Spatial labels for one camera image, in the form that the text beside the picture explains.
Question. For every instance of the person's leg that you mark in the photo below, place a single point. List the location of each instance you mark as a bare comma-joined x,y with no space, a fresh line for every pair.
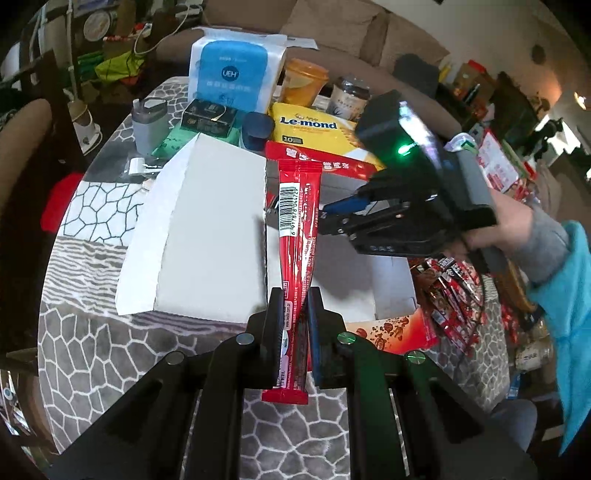
510,424

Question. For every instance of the red cardboard box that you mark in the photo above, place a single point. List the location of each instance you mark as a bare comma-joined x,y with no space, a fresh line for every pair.
212,221

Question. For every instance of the yellow-green cloth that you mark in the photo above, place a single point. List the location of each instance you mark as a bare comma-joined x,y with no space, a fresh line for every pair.
115,67

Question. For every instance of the brown chair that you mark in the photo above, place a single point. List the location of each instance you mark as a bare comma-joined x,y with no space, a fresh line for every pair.
23,138

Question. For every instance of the red and white leaflet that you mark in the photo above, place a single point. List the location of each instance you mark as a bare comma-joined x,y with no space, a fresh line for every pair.
501,161

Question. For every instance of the paper coffee cup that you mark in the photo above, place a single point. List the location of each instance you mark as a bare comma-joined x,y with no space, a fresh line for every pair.
348,99

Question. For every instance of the person's right forearm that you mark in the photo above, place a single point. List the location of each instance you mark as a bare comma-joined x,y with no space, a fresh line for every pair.
545,244

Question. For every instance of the grey patterned tablecloth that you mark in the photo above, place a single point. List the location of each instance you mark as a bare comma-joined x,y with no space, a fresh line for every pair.
92,332

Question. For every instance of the orange plastic jar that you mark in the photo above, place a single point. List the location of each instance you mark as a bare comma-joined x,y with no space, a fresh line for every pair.
302,83

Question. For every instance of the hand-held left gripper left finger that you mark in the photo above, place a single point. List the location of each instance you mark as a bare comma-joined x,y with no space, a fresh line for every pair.
277,323

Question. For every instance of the white clip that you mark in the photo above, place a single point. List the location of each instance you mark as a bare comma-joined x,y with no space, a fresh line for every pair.
141,166

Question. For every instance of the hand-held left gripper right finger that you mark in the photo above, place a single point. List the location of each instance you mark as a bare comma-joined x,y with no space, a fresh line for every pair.
316,332

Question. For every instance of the beige sofa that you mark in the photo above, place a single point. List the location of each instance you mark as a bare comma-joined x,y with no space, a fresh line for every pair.
351,32

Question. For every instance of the red flat item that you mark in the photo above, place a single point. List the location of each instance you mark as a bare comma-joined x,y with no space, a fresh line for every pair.
57,203

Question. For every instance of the blue tissue pack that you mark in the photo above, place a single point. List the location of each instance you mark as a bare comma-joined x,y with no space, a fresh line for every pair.
231,74

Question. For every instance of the small black box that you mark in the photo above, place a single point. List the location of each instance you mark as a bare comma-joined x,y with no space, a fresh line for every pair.
207,115

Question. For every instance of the red coffee stick sachet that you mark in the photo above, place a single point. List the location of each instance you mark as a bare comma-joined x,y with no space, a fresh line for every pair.
298,221

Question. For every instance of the grey plastic container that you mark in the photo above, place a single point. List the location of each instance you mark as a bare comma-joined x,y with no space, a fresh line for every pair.
150,127

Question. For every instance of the yellow biscuit pack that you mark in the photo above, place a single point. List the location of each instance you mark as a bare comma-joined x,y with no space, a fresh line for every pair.
314,124

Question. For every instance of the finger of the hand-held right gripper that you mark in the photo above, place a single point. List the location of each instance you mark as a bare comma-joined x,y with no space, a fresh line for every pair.
341,225
344,206

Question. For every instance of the pile of coffee sachets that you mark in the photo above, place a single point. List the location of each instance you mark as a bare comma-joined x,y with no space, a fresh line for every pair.
448,290

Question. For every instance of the person's right hand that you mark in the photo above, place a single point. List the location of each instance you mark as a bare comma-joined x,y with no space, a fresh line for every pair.
505,226

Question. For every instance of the dark blue cup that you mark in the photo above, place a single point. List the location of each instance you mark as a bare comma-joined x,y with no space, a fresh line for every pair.
256,129

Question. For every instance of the dark grey cushion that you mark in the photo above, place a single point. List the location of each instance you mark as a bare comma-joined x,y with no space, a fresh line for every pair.
415,74

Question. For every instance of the green packet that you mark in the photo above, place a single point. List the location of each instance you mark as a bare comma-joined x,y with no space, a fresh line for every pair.
178,138

